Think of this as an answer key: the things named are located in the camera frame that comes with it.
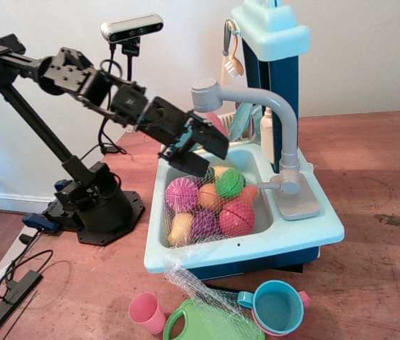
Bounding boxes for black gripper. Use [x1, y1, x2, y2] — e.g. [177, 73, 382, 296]
[136, 96, 229, 177]

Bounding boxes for grey toy faucet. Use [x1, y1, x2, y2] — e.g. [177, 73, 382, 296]
[191, 79, 320, 220]

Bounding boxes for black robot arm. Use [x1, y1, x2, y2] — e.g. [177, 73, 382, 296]
[0, 34, 229, 246]

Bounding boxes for pink toy plate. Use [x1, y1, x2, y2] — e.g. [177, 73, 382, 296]
[205, 112, 228, 137]

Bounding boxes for cream dish rack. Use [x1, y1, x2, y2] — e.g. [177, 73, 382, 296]
[218, 113, 256, 147]

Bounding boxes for green toy fruit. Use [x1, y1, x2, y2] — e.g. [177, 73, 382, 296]
[215, 168, 245, 199]

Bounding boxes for magenta toy fruit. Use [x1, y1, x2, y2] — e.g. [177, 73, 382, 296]
[164, 177, 199, 213]

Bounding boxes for orange toy fruit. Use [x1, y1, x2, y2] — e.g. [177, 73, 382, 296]
[198, 183, 225, 212]

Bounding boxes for white mesh net bag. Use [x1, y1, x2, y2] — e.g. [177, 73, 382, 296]
[164, 166, 265, 339]

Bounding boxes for teal toy plate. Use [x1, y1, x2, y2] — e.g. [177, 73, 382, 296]
[228, 103, 261, 141]

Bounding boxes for orange toy carrot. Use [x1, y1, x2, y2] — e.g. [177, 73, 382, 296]
[236, 185, 258, 205]

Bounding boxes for yellow toy pear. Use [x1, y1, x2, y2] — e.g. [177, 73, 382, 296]
[167, 212, 194, 247]

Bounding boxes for white soap bottle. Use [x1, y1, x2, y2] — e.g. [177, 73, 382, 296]
[260, 107, 275, 164]

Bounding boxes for purple toy fruit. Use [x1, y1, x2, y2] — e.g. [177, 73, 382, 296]
[190, 209, 221, 241]

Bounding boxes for red toy apple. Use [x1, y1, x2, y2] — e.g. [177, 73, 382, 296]
[219, 201, 256, 237]

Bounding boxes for light blue toy sink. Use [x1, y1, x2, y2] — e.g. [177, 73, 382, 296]
[144, 1, 344, 279]

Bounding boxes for toy dish brush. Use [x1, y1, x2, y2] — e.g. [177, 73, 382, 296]
[220, 35, 244, 84]

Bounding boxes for grey toy utensil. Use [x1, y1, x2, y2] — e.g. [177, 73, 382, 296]
[222, 19, 234, 57]

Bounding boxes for pink plastic cup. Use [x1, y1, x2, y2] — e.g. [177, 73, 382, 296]
[128, 292, 166, 335]

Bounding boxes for blue toy pot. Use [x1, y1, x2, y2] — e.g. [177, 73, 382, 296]
[236, 280, 310, 336]

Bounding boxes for blue clamp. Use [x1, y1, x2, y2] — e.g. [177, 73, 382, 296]
[22, 212, 58, 233]

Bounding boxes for pink toy pot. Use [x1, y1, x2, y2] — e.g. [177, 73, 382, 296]
[252, 291, 311, 336]

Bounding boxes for black usb hub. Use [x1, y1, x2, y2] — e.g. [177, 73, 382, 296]
[0, 270, 43, 328]

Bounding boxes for silver depth camera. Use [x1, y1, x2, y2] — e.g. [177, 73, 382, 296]
[100, 13, 164, 44]

